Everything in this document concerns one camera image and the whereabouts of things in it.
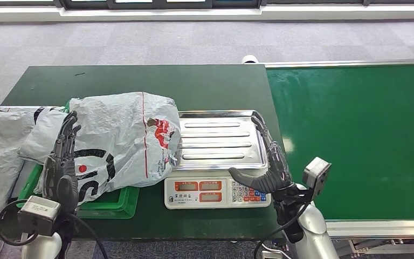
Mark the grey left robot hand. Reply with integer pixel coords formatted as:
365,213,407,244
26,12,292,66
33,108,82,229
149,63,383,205
43,110,82,214

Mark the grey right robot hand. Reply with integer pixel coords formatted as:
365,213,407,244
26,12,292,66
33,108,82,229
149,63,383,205
227,114,295,195

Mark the parcel bag with ring print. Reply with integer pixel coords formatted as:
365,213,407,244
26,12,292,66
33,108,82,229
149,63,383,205
18,107,69,166

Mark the large white parcel red print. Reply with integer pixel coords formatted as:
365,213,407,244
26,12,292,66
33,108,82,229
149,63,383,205
33,92,182,207

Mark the large grey parcel bag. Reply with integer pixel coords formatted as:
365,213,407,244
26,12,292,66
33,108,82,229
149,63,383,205
0,110,37,222

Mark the white parcel black print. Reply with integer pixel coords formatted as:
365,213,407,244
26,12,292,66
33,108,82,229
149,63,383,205
0,105,66,199

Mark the white conveyor end roller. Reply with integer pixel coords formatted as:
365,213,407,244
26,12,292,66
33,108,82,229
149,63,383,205
241,54,261,65

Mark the green plastic crate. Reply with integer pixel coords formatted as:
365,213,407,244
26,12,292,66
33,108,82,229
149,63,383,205
16,101,141,220

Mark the white scale with steel tray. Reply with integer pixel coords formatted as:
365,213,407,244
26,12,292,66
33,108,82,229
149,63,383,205
163,110,272,210

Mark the white power strip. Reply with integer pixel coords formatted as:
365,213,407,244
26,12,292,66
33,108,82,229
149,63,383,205
258,243,293,259

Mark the white window sill ledge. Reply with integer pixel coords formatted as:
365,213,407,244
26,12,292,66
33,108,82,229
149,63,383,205
0,3,414,23

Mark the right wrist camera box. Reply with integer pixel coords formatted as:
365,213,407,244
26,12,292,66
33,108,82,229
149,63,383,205
302,156,333,202

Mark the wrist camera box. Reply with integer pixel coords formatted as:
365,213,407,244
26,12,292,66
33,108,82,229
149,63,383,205
17,195,63,237
302,156,333,202

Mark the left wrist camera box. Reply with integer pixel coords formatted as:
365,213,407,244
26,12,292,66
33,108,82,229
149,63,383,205
17,195,63,237

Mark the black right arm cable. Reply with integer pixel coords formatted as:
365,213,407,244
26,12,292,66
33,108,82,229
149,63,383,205
252,200,312,259

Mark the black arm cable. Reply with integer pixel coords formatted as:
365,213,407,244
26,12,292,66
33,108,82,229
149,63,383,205
0,199,109,259
252,200,312,259

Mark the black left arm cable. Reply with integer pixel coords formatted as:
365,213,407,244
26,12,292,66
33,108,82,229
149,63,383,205
0,199,109,259

